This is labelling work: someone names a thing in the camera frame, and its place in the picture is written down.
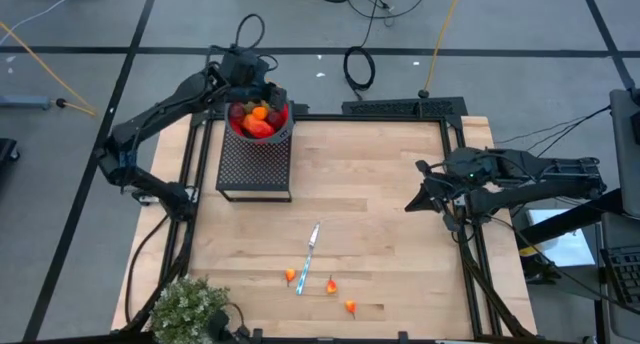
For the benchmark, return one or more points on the small orange mandarin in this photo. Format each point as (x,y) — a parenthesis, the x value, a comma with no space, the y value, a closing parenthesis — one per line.
(259,113)

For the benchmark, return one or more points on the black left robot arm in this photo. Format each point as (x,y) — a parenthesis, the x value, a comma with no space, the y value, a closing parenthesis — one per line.
(150,119)

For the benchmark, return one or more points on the potted green plant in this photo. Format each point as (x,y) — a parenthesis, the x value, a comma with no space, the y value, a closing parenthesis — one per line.
(187,311)

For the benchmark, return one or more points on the black caster base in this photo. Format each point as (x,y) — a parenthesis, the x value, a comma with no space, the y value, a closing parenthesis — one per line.
(7,149)

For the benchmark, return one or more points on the black perforated metal shelf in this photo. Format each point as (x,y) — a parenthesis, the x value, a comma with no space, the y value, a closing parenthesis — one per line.
(255,169)

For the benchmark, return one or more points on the grey stand base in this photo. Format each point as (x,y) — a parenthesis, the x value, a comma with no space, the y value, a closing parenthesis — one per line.
(25,102)

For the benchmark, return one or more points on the grey desk unit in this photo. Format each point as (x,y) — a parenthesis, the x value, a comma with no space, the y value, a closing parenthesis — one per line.
(625,149)

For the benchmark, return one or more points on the black table frame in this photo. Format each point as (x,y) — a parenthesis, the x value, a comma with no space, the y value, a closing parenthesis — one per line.
(360,118)

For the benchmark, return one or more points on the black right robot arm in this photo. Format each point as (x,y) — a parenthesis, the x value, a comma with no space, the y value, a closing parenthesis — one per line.
(540,184)

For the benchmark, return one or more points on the black perforated metal plate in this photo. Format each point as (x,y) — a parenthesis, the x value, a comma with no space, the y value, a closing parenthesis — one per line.
(400,106)

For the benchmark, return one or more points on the white paper sheet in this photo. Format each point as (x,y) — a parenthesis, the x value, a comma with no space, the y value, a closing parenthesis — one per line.
(565,246)

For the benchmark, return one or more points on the black keyboard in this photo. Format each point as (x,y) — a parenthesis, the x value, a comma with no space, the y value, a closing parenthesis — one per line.
(625,279)

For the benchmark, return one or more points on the red collapsible bowl grey rim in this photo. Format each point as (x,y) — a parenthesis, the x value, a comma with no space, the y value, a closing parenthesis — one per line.
(285,134)

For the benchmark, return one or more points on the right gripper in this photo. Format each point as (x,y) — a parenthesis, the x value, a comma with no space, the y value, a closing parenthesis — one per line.
(460,184)

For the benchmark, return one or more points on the black diagonal frame strut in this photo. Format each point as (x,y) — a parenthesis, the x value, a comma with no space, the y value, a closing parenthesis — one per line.
(565,221)

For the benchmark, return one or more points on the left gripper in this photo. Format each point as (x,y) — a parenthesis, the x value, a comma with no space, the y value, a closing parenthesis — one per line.
(247,90)

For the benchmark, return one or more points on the black table clamp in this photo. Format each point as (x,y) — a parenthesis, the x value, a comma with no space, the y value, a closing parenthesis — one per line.
(400,335)
(257,334)

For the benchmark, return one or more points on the orange red bell pepper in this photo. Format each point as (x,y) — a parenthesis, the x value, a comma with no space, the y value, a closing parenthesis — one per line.
(259,127)

